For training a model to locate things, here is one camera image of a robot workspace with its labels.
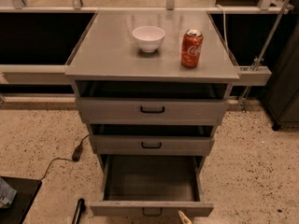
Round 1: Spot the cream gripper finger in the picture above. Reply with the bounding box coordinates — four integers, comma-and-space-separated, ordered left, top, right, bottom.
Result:
178, 211, 192, 224

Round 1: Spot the grey bottom drawer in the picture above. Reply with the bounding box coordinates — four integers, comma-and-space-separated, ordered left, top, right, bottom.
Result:
91, 155, 213, 217

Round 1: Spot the grey drawer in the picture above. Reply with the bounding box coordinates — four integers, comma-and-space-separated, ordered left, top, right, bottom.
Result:
91, 155, 213, 217
75, 80, 227, 125
90, 124, 214, 156

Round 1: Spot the grey middle drawer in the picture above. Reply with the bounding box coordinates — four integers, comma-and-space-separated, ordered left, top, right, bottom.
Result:
90, 124, 214, 156

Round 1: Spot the grey drawer cabinet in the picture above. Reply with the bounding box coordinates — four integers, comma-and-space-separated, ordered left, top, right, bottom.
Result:
64, 9, 241, 173

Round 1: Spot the grey top drawer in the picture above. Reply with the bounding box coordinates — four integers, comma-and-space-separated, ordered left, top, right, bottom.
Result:
75, 80, 227, 125

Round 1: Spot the dark cabinet at right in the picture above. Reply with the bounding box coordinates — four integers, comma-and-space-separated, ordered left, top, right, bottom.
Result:
262, 24, 299, 131

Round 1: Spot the black board on floor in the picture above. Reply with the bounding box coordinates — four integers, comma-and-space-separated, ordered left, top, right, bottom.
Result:
0, 176, 42, 224

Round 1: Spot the red cola can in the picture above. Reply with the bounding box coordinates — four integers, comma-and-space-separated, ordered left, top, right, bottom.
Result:
181, 29, 204, 68

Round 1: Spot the paper on black board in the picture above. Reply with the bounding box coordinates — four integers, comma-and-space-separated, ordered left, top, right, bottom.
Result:
0, 177, 17, 209

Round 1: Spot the white bowl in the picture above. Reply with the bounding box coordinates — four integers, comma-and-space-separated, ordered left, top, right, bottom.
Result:
132, 26, 165, 53

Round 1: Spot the metal diagonal rod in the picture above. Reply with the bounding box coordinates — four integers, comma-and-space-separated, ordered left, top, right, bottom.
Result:
238, 0, 290, 112

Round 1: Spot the black cylindrical handle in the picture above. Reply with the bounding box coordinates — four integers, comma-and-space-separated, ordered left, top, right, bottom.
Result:
72, 198, 86, 224

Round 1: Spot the black power adapter with cable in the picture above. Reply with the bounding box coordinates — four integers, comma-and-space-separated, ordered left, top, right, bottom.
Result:
40, 134, 89, 180

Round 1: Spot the white cable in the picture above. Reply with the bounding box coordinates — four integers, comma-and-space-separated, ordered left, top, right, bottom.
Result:
215, 4, 232, 56

